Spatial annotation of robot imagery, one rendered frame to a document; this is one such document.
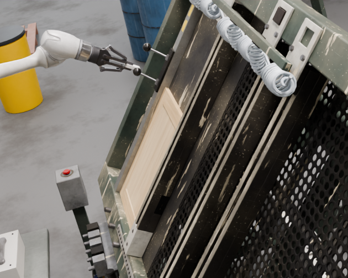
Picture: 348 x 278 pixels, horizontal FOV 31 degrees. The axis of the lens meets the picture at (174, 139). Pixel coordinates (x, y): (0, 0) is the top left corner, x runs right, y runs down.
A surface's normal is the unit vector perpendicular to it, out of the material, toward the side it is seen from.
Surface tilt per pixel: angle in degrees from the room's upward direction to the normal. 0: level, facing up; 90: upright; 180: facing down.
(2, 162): 0
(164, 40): 90
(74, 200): 90
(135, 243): 90
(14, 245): 1
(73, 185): 90
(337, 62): 56
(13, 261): 1
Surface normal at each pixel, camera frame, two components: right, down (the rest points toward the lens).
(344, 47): -0.90, -0.25
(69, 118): -0.18, -0.85
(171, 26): 0.22, 0.46
